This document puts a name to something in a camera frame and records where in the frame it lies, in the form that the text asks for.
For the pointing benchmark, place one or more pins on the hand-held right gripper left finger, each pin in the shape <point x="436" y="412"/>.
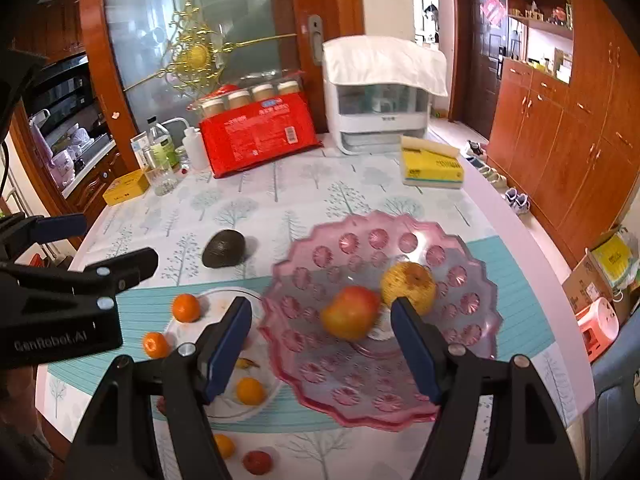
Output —
<point x="230" y="350"/>

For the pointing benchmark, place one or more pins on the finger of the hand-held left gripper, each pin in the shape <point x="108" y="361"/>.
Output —
<point x="60" y="226"/>
<point x="130" y="265"/>

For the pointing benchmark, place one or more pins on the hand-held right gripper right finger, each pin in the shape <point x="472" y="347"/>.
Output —
<point x="417" y="355"/>

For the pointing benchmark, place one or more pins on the overripe banana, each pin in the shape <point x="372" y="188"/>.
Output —
<point x="247" y="363"/>

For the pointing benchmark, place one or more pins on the white round printed plate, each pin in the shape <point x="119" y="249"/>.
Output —
<point x="220" y="310"/>

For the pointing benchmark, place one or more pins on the small orange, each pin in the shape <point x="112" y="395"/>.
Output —
<point x="186" y="307"/>
<point x="156" y="345"/>
<point x="223" y="446"/>
<point x="250" y="391"/>

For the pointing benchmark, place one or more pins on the yellow pear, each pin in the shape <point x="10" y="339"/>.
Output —
<point x="410" y="282"/>

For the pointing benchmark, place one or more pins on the red yellow apple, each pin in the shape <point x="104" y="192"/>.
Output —
<point x="350" y="312"/>

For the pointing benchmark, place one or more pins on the pink glass fruit plate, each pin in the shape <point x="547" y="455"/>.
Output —
<point x="320" y="375"/>

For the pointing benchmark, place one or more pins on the dark avocado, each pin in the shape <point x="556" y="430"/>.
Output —
<point x="223" y="248"/>

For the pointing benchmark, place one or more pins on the person's left forearm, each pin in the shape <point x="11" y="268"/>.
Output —
<point x="15" y="410"/>

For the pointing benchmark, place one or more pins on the wooden kitchen cabinet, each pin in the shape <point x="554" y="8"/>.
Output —
<point x="85" y="185"/>

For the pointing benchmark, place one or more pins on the yellow cardboard box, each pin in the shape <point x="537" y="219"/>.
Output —
<point x="125" y="187"/>

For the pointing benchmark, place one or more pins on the clear glass cup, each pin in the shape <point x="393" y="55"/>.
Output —
<point x="161" y="177"/>

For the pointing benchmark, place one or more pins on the white carton box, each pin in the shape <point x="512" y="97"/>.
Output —
<point x="139" y="147"/>

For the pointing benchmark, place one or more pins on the small red fruit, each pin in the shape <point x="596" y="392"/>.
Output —
<point x="256" y="461"/>

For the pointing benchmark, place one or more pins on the small clear jar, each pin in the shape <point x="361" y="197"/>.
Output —
<point x="182" y="159"/>

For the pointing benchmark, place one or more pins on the green label clear bottle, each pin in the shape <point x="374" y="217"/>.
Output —
<point x="164" y="145"/>

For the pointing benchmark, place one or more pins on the white squeeze bottle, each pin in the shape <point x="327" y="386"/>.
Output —
<point x="195" y="150"/>

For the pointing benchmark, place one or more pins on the beige filled glass jar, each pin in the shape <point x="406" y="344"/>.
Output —
<point x="289" y="87"/>
<point x="239" y="99"/>
<point x="263" y="92"/>
<point x="212" y="106"/>

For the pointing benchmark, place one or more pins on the open cardboard box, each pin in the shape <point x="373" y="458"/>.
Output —
<point x="582" y="285"/>

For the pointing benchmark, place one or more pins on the pink plastic stool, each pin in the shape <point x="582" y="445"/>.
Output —
<point x="597" y="327"/>

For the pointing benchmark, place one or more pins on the blue white shoe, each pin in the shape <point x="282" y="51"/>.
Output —
<point x="519" y="202"/>

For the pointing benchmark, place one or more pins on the red plastic package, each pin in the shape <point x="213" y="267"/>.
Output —
<point x="260" y="130"/>

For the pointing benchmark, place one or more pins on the yellow tissue pack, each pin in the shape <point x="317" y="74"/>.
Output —
<point x="432" y="165"/>

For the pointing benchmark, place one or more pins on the person's jeans leg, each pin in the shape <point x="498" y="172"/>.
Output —
<point x="617" y="410"/>

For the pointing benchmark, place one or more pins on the dark shoe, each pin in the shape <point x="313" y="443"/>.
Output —
<point x="472" y="149"/>

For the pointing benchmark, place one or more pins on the golden door ornament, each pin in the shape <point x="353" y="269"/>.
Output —
<point x="192" y="55"/>

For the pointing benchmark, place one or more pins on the yellow green packet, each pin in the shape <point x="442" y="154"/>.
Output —
<point x="612" y="257"/>

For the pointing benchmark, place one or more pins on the white countertop appliance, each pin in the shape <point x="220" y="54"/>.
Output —
<point x="375" y="120"/>

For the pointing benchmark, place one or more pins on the frosted glass sliding door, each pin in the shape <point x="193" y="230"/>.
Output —
<point x="240" y="5"/>

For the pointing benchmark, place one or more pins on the dark entrance door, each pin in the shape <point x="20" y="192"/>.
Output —
<point x="487" y="70"/>

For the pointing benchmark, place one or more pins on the white cloth cover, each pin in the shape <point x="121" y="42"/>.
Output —
<point x="385" y="60"/>

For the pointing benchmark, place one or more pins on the red door decoration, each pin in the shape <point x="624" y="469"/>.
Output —
<point x="492" y="7"/>

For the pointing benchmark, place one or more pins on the brown wooden wall cabinet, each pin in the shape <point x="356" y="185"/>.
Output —
<point x="575" y="120"/>

